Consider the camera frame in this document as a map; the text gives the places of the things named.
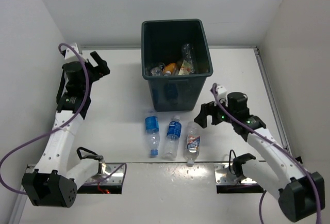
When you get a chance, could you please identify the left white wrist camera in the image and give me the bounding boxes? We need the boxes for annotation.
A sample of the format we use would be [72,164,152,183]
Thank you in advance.
[58,43,83,63]

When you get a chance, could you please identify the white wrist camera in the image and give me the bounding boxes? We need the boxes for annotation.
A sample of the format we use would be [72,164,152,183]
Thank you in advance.
[211,83,227,102]
[58,43,83,63]

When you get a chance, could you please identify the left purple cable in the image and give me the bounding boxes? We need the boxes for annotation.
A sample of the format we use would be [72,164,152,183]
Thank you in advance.
[0,43,127,195]

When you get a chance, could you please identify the clear crushed bottle in bin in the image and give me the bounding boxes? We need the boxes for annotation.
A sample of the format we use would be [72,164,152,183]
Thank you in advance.
[150,62,165,76]

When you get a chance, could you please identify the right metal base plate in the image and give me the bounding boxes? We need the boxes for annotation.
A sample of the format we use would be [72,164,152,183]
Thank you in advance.
[214,163,257,186]

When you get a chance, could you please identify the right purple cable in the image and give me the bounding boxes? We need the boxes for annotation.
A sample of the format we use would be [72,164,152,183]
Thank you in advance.
[210,83,323,224]

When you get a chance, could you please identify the orange juice bottle in bin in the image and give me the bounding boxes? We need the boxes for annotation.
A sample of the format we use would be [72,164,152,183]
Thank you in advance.
[163,62,177,76]

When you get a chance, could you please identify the dark green plastic bin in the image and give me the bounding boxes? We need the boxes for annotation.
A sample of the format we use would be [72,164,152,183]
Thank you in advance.
[141,19,213,112]

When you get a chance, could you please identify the metal base plate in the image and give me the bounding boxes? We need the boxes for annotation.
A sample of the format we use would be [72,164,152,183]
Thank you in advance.
[214,163,257,186]
[83,163,127,186]

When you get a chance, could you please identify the clear bottle orange blue label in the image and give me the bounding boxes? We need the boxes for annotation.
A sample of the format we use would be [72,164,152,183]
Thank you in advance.
[184,121,201,167]

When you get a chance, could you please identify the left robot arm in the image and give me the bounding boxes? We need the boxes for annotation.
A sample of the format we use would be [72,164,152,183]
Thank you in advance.
[22,51,110,207]

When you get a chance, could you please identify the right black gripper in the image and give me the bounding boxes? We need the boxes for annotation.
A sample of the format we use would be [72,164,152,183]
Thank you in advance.
[193,96,235,129]

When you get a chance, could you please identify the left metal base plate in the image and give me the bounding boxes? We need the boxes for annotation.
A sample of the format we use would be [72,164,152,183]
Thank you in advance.
[83,163,127,186]

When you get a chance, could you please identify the clear bottle white cap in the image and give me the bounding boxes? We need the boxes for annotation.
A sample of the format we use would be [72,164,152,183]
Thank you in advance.
[181,43,197,74]

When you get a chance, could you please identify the purple cable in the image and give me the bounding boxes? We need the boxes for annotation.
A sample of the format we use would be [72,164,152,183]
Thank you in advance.
[210,83,323,224]
[0,43,127,195]

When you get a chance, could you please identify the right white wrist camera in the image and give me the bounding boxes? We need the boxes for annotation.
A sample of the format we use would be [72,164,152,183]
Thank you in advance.
[211,83,227,102]

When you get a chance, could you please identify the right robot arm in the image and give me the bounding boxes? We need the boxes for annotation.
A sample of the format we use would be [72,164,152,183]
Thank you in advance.
[194,84,325,223]

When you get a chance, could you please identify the blue label bottle white cap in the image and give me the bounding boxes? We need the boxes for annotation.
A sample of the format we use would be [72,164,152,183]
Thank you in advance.
[162,115,182,161]

